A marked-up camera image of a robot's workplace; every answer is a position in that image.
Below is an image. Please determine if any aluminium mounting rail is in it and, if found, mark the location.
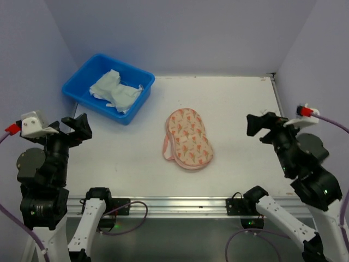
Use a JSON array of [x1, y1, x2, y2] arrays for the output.
[[65, 196, 309, 218]]

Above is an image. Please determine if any left black base bracket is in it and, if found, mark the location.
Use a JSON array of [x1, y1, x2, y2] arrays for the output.
[[97, 198, 130, 232]]

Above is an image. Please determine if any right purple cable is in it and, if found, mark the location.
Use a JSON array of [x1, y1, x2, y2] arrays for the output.
[[225, 113, 349, 262]]

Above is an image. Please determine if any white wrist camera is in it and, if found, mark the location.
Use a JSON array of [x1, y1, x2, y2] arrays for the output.
[[283, 104, 320, 129], [4, 110, 59, 139]]

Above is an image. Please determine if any white bra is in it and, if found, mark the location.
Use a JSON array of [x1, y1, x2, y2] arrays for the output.
[[89, 84, 144, 114]]

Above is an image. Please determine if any blue plastic bin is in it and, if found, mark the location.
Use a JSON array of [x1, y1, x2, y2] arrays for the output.
[[62, 53, 155, 126]]

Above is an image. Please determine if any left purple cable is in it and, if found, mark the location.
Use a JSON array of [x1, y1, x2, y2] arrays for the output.
[[0, 132, 149, 262]]

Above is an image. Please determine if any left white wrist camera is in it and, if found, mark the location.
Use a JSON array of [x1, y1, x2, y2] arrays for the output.
[[4, 110, 59, 139]]

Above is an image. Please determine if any black base bracket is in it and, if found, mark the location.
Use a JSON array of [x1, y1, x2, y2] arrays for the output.
[[225, 192, 264, 229], [97, 198, 130, 232]]

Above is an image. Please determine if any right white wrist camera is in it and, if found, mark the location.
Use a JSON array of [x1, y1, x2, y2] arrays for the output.
[[283, 104, 320, 129]]

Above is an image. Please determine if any right black base bracket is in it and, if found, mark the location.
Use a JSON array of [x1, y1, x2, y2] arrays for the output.
[[225, 192, 264, 229]]

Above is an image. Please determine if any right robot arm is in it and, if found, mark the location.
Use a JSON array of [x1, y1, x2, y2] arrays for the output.
[[243, 106, 348, 261]]

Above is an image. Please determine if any light green bra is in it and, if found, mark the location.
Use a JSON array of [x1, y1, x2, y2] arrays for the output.
[[89, 69, 144, 114]]

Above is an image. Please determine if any purple cable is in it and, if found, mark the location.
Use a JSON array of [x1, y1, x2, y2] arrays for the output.
[[0, 132, 149, 262], [225, 113, 349, 262]]

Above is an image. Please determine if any floral pink laundry bag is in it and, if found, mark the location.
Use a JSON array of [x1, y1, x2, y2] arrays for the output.
[[162, 108, 213, 170]]

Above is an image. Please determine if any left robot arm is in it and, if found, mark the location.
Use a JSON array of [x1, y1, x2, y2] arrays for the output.
[[16, 111, 112, 261]]

